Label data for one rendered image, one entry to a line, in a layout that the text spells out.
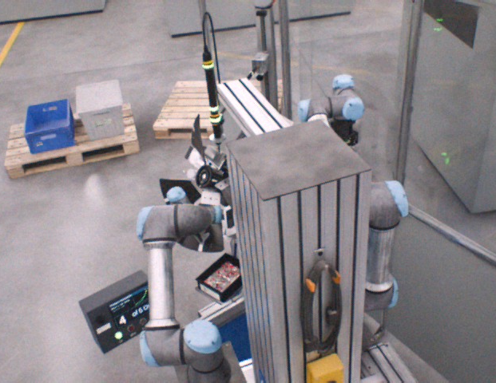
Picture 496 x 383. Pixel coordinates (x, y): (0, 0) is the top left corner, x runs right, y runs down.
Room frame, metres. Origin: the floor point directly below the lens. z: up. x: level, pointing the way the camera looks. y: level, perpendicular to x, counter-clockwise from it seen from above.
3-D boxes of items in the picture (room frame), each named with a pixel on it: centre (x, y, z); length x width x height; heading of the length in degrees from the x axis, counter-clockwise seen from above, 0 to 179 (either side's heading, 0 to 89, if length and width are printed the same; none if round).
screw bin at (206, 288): (1.87, 0.15, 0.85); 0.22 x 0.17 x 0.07; 137
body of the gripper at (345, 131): (1.79, -0.39, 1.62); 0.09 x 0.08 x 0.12; 32
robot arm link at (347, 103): (1.70, -0.37, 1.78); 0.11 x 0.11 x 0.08; 3
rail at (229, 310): (1.76, 0.00, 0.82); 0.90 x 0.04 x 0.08; 122
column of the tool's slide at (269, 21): (2.78, -0.18, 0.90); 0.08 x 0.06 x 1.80; 67
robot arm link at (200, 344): (1.20, 0.20, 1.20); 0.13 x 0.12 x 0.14; 87
